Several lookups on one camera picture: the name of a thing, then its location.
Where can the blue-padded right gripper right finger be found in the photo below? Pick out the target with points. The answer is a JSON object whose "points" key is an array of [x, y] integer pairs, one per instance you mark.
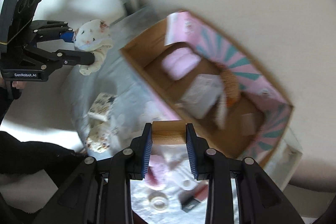
{"points": [[239, 190]]}

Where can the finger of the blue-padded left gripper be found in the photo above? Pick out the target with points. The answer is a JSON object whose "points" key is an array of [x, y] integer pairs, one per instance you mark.
{"points": [[71, 58], [47, 30]]}

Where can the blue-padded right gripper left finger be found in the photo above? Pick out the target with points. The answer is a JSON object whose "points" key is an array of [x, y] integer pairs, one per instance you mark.
{"points": [[98, 191]]}

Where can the floral drawstring pouch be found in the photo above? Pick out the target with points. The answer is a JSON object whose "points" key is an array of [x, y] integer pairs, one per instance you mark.
{"points": [[103, 138]]}

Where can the white floral cloth bundle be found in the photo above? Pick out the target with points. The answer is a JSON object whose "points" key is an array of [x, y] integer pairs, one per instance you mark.
{"points": [[93, 37]]}

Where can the floral tissue pack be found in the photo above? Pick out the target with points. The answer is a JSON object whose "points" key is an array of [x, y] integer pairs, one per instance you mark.
{"points": [[102, 107]]}

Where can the beige round wooden cap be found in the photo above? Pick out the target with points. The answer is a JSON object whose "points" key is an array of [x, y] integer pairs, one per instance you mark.
{"points": [[169, 132]]}

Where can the white blue wipes packet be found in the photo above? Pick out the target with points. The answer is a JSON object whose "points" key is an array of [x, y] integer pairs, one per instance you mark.
{"points": [[203, 93]]}

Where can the brown fuzzy slipper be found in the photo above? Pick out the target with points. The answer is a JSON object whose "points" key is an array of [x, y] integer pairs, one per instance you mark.
{"points": [[231, 87]]}

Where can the pink fluffy towel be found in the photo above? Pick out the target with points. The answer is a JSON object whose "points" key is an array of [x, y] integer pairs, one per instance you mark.
{"points": [[180, 62]]}

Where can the person's left hand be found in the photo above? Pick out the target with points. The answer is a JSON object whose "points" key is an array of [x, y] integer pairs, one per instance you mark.
{"points": [[18, 84]]}

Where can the black pink lipstick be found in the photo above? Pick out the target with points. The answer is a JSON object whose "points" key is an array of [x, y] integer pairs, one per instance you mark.
{"points": [[200, 194]]}

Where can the small white cap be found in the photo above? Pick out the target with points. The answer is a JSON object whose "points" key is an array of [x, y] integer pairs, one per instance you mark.
{"points": [[187, 184]]}

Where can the white tape roll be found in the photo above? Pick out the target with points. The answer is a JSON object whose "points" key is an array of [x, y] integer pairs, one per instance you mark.
{"points": [[158, 201]]}

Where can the floral light blue tablecloth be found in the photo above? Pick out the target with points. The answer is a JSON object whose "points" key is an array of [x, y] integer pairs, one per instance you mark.
{"points": [[135, 104]]}

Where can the pink teal cardboard box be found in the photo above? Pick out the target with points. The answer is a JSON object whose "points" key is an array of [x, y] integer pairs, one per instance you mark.
{"points": [[253, 126]]}

